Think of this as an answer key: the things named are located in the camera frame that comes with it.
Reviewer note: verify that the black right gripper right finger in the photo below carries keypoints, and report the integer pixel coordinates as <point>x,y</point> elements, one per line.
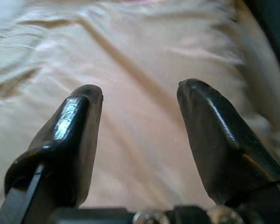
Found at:
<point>214,140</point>

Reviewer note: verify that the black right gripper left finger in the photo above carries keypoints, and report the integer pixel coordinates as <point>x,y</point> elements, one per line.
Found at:
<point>70,140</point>

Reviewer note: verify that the grey floral bed sheet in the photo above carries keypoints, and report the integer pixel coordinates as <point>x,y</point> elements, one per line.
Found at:
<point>140,58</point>

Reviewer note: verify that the dark grey padded headboard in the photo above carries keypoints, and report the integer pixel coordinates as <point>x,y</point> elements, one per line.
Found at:
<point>275,23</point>

